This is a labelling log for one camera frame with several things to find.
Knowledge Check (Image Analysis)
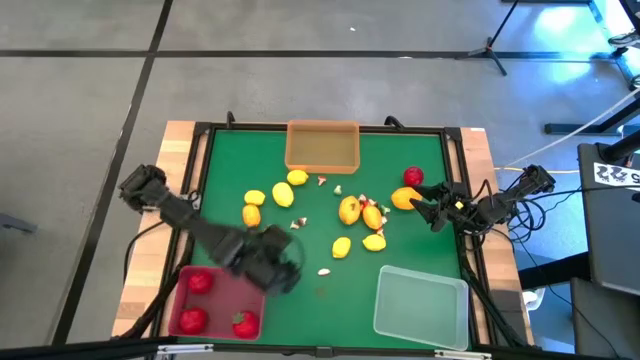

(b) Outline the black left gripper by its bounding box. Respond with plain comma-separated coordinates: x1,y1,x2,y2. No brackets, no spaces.
227,223,306,297

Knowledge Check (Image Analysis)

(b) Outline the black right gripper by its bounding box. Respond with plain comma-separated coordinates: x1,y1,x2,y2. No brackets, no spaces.
408,180,482,235

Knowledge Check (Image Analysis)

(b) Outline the orange toy citrus fruit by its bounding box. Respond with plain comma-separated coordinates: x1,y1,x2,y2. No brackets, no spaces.
390,186,424,211
361,204,384,231
338,195,362,226
241,203,262,229

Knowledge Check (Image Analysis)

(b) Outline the green table mat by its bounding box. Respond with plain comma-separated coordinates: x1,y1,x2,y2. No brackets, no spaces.
192,128,464,350

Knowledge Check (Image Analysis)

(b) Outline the pink-red plastic basket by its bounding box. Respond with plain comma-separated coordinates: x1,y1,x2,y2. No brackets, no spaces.
168,265,268,342

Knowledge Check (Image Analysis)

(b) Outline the clear plastic basket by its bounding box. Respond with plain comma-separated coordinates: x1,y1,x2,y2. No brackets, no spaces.
372,264,470,352

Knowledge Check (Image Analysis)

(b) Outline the orange plastic basket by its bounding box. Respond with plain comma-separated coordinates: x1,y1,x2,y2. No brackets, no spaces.
284,119,362,175

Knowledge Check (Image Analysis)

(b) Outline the black floor stand base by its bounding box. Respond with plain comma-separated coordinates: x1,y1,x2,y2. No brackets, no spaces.
543,94,640,137

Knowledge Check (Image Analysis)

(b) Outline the black tripod stand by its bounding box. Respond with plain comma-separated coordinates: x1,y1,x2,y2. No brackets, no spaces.
454,0,522,77

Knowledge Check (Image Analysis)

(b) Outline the black cart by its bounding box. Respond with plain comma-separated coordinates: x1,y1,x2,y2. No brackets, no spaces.
576,141,640,297

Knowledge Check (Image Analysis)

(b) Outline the white printed label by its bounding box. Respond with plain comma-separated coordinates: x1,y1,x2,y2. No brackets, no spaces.
593,161,640,192

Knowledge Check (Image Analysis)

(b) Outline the black equipment case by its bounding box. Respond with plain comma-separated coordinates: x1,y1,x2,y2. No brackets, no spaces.
569,277,640,360

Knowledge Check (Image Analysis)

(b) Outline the grey floor stand foot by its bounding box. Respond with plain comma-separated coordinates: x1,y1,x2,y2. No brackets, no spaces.
0,212,39,235

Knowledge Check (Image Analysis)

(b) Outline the silver frame bracket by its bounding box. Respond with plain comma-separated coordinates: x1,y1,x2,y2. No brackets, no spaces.
433,349,494,360
156,343,215,357

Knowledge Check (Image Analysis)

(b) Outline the white floor cable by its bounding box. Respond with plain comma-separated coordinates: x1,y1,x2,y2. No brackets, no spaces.
499,87,640,170

